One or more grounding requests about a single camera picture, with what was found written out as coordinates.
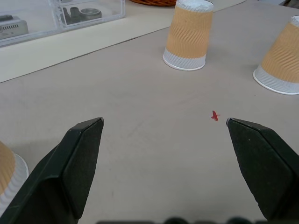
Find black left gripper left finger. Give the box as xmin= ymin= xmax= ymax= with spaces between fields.
xmin=0 ymin=117 xmax=105 ymax=224

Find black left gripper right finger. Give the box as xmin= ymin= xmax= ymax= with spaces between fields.
xmin=226 ymin=118 xmax=299 ymax=221

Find orange ribbed paper cup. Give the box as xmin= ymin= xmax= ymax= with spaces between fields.
xmin=0 ymin=140 xmax=29 ymax=210
xmin=253 ymin=15 xmax=299 ymax=95
xmin=163 ymin=0 xmax=214 ymax=71

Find silver electronic box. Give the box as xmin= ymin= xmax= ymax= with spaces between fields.
xmin=0 ymin=15 xmax=29 ymax=40

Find clear acrylic drawer organizer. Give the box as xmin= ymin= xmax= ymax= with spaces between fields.
xmin=0 ymin=0 xmax=126 ymax=48

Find black metal parts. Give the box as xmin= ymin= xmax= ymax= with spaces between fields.
xmin=62 ymin=7 xmax=102 ymax=25

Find woven wicker basket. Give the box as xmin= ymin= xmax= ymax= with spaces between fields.
xmin=129 ymin=0 xmax=177 ymax=6

